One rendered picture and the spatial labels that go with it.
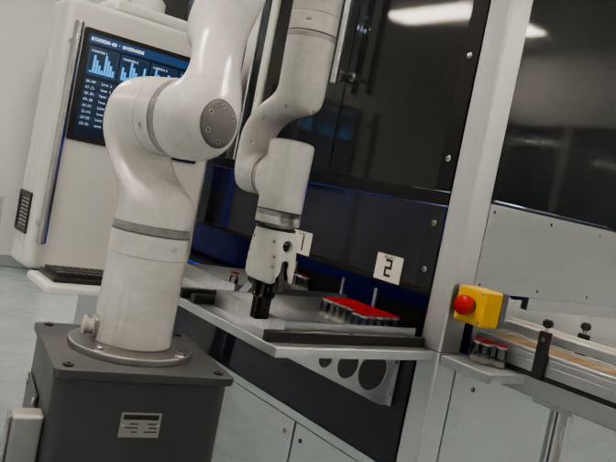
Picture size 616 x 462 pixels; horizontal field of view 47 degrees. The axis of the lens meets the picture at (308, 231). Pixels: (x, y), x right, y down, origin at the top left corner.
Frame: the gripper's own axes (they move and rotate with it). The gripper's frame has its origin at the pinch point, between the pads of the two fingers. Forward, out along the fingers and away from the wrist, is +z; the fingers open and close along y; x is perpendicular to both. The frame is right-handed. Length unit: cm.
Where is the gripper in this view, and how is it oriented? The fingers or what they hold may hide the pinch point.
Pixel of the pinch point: (260, 307)
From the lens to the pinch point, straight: 133.6
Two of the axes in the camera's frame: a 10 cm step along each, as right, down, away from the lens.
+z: -1.9, 9.8, 0.5
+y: -5.9, -1.6, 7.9
